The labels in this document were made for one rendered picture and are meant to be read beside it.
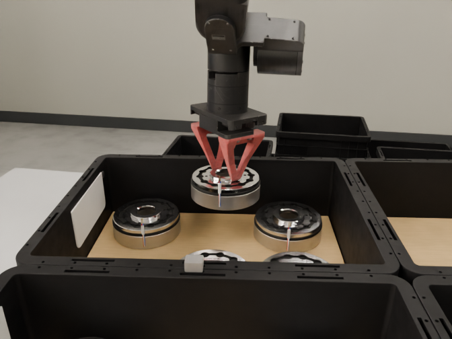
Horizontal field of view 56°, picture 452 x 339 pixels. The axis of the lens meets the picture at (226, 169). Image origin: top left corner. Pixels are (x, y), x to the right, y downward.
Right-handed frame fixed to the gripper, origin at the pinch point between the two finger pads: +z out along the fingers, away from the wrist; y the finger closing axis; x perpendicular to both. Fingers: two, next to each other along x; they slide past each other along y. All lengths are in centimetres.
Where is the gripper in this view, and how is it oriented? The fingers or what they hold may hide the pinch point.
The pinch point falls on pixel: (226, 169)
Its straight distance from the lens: 63.4
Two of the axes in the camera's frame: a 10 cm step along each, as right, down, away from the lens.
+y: -5.8, -3.2, 7.5
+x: -8.1, 2.1, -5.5
